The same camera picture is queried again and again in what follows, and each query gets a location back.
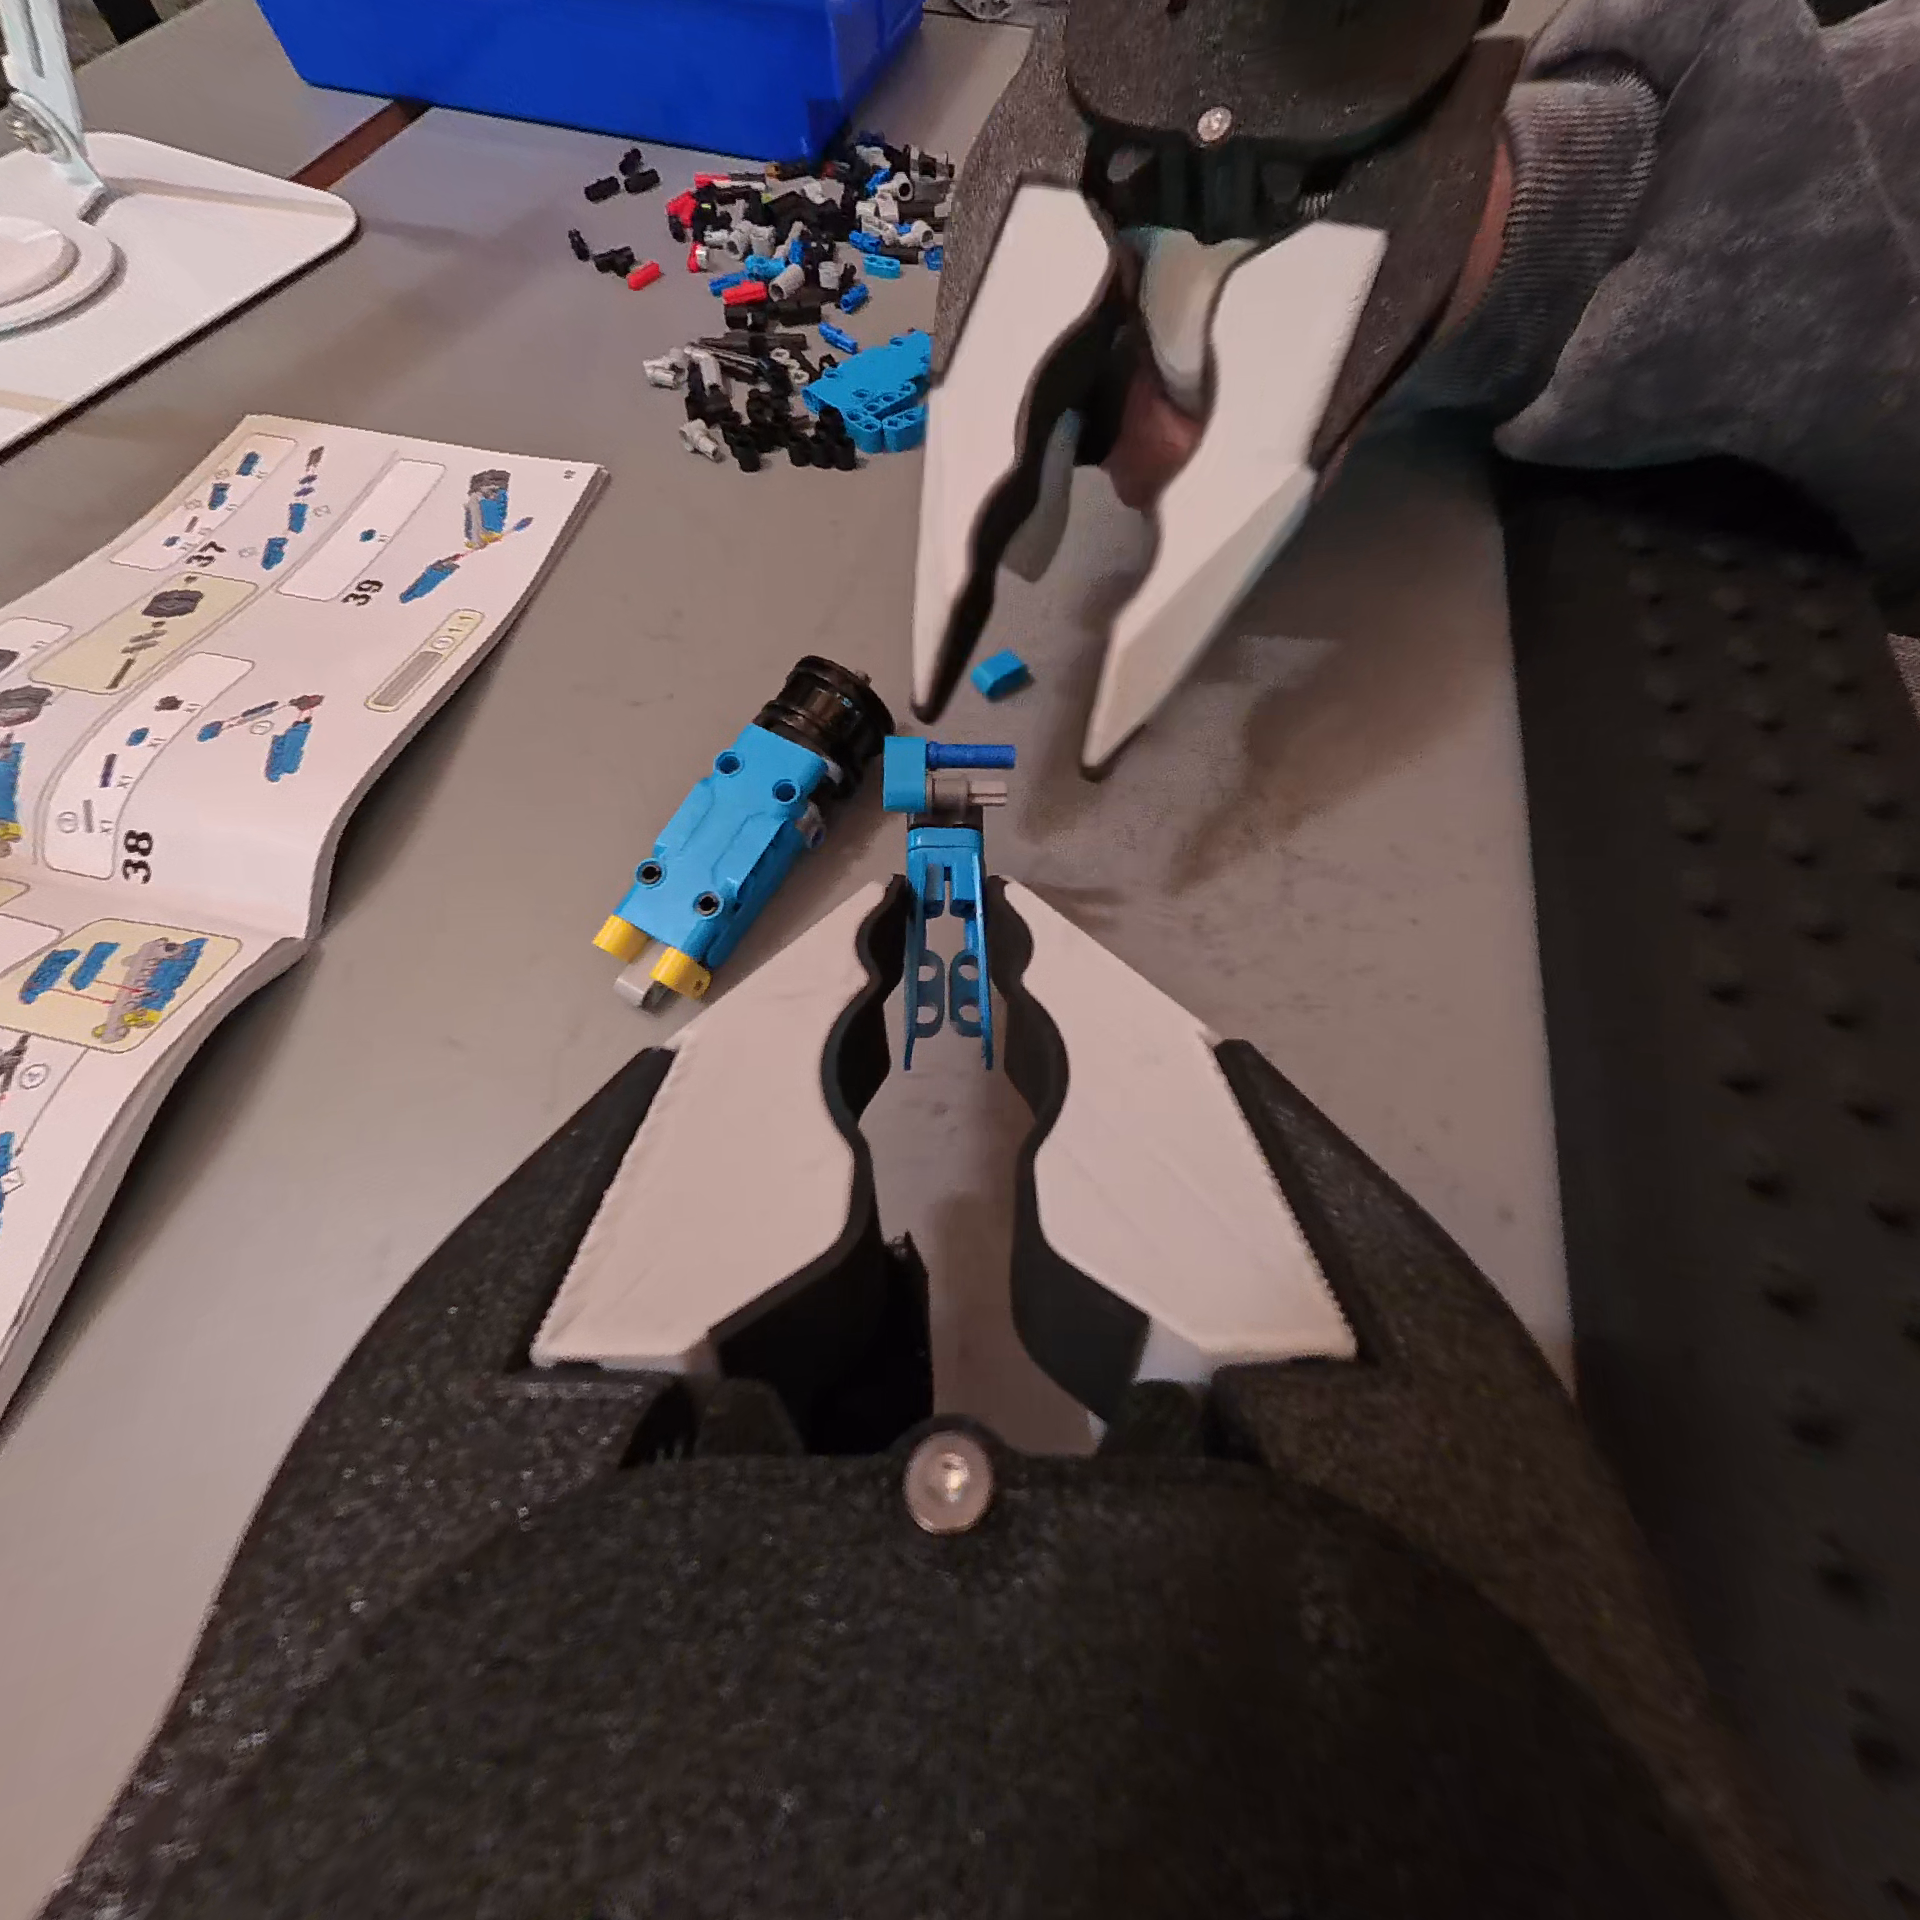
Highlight large blue frame block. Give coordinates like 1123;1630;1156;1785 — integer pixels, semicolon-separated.
803;330;945;460

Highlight black perforated pad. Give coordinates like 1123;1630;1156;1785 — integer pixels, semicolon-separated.
1499;463;1920;1920

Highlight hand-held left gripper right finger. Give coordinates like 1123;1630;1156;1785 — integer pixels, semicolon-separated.
997;877;1355;1377

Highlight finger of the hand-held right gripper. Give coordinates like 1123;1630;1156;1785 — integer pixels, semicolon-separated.
1076;221;1389;781
907;183;1144;723

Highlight blue motor block yellow pins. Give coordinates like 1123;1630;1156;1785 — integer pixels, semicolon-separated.
592;711;841;1011

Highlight blue bin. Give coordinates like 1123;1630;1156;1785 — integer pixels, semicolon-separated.
256;0;924;164

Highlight pile of small building parts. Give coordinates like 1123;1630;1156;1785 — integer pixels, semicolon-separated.
566;133;962;474

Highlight small blue beam assembly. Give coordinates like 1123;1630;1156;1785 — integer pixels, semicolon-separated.
882;731;1020;1074

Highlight person's right hand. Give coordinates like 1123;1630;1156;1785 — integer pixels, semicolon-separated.
1113;356;1214;522

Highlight black wheel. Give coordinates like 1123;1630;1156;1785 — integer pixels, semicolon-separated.
749;653;899;794

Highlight open instruction booklet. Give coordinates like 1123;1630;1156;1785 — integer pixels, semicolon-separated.
0;417;609;1413

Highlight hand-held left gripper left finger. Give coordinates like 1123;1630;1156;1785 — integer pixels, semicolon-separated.
533;877;904;1373

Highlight person's right forearm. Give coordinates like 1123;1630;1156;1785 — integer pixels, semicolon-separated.
1410;0;1920;529

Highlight white stand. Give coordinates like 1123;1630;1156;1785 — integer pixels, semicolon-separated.
0;0;361;453

